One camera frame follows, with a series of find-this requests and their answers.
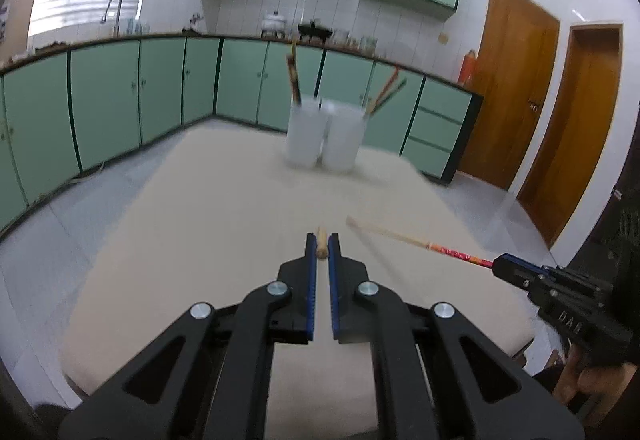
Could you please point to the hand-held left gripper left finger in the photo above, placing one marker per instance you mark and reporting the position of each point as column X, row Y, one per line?
column 311, row 290

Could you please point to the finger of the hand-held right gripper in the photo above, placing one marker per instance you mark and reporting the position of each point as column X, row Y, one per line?
column 515, row 270

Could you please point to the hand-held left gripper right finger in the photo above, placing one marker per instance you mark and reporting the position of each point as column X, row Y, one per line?
column 333, row 290

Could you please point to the wooden chopstick red print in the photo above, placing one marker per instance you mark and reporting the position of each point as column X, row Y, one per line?
column 400, row 236

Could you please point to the white translucent cup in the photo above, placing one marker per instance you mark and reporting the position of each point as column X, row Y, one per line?
column 342, row 139
column 304, row 134

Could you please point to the wooden chopstick red end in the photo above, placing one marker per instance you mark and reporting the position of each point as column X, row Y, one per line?
column 392, row 94

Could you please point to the orange red patterned chopstick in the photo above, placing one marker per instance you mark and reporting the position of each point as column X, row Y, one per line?
column 385, row 89

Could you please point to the black red-tipped chopstick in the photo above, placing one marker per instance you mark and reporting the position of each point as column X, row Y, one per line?
column 294, row 79

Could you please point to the person's right forearm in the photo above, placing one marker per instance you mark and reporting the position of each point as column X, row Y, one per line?
column 620, row 240

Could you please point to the person's right hand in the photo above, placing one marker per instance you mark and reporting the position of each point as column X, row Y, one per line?
column 605, row 382

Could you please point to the wooden door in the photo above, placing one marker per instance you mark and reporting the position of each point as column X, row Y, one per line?
column 510, row 89
column 575, row 134

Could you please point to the red fire extinguisher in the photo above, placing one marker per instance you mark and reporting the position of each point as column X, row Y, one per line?
column 468, row 67

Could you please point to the row of glass jars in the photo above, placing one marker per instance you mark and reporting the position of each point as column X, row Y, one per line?
column 355, row 40

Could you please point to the green base cabinets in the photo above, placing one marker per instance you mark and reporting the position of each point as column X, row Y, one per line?
column 105, row 99

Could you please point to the metal faucet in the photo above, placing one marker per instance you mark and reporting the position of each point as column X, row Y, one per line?
column 112, row 9

